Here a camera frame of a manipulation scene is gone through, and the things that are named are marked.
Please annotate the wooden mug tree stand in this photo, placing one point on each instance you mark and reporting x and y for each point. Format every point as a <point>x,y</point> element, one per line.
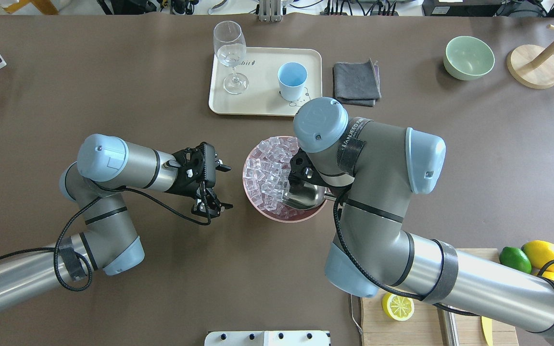
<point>532,65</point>

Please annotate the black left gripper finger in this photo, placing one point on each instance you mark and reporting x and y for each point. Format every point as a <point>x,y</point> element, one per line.
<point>220,166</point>
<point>208,205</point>

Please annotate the light blue cup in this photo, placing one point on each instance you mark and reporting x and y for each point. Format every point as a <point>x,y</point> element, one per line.
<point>291,77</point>

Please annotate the metal ice scoop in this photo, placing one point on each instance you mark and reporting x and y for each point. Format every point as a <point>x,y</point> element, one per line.
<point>306,196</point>

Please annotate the yellow lemon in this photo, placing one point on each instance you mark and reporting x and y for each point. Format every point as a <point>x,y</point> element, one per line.
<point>547,274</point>
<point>539,252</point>

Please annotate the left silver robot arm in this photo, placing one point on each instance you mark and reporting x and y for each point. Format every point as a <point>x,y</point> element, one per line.
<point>101,234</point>

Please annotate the cream serving tray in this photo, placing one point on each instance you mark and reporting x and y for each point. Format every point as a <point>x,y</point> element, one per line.
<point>262,97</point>

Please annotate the wooden cutting board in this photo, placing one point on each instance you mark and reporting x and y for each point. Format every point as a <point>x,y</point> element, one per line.
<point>423,329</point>

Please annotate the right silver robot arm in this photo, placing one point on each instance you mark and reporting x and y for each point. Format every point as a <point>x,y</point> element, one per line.
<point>415,189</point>

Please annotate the green lime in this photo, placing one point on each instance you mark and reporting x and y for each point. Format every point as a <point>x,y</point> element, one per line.
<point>515,258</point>

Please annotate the clear wine glass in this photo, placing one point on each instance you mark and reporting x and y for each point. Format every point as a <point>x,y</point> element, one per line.
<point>230,49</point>

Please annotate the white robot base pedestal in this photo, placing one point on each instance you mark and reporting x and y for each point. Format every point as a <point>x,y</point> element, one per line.
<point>269,338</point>

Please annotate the lemon half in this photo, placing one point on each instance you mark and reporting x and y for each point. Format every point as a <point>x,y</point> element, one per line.
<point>397,307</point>

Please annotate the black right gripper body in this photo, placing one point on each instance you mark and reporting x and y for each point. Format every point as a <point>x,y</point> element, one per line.
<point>299,164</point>

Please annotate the metal muddler rod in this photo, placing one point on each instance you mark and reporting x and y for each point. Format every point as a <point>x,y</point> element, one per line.
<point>448,328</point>

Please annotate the mint green bowl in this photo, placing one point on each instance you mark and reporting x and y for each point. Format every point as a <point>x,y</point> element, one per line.
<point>468,58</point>

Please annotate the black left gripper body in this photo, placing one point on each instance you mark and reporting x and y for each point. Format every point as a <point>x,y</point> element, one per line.
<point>184,184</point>

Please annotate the grey folded cloth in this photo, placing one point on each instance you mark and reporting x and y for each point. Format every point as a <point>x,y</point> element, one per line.
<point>357,83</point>

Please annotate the pink bowl of ice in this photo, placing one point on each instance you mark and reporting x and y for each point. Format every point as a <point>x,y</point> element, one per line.
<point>265,179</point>

